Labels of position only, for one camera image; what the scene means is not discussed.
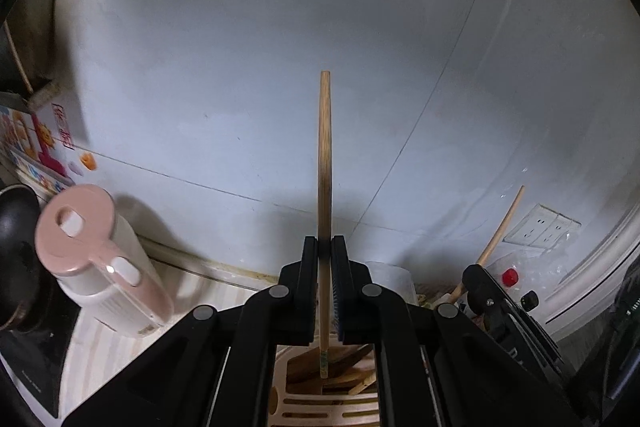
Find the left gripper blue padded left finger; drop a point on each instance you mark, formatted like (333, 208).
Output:
(296, 312)

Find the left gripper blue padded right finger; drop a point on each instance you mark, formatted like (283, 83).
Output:
(356, 314)

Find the wooden chopstick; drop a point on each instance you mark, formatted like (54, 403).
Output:
(324, 213)
(493, 242)

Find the black cap sauce bottle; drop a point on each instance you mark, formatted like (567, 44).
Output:
(529, 301)

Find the clear plastic bag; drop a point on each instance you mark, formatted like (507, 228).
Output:
(394, 278)

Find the red cap sauce bottle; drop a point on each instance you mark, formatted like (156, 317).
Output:
(509, 278)

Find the beige cylindrical utensil holder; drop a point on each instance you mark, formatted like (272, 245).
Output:
(348, 396)

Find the pink white electric kettle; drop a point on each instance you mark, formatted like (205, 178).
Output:
(99, 262)

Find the striped cat tablecloth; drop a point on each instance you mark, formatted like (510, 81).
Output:
(96, 353)

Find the black induction cooktop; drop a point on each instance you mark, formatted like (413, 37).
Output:
(37, 357)

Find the white wall socket panel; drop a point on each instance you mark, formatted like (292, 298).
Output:
(542, 228)

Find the black wok with handle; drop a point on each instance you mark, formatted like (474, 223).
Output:
(20, 266)

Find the colourful wall sticker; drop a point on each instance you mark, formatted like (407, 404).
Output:
(42, 148)

